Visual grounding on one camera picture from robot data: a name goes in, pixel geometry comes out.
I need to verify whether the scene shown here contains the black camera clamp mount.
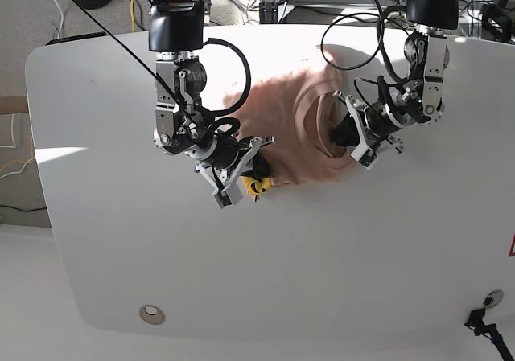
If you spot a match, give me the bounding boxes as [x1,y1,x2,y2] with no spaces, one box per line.
[464,308,514,361]

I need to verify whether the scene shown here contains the pink T-shirt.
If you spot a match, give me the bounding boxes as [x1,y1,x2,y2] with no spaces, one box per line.
[233,46,357,199]

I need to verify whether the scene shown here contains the metal table grommet left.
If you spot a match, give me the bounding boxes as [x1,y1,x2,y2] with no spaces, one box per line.
[138,305,166,326]

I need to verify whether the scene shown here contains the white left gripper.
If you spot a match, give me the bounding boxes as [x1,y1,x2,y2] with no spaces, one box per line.
[330,92,404,167]

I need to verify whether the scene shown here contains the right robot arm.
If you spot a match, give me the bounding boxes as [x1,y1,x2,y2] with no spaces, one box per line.
[148,0,274,208]

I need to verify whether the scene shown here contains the metal table grommet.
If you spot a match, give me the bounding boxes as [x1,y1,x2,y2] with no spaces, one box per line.
[483,289,504,309]
[138,305,166,326]

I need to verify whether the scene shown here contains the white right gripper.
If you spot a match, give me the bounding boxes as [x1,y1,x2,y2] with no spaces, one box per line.
[193,134,275,209]

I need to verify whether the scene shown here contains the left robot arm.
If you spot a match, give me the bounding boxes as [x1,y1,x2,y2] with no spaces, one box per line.
[331,0,459,169]

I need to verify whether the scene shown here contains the metal table grommet right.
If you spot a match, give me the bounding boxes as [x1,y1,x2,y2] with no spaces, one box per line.
[483,289,504,309]

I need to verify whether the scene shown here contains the yellow cable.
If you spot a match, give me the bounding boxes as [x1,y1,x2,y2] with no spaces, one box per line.
[0,158,36,179]

